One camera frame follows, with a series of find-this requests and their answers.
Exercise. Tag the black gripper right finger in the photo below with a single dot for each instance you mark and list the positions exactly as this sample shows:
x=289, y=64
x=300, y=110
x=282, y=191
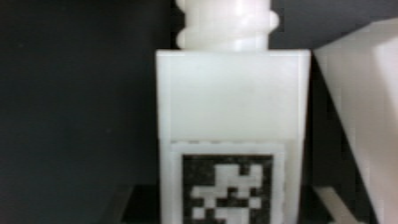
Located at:
x=334, y=206

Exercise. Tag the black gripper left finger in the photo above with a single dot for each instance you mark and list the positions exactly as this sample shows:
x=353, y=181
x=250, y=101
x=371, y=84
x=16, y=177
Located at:
x=117, y=204

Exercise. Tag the white table leg with tag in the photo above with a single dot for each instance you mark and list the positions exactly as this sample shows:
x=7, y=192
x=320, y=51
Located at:
x=231, y=118

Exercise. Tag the white square table top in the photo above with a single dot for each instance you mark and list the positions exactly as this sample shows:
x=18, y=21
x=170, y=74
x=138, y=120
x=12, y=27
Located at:
x=357, y=61

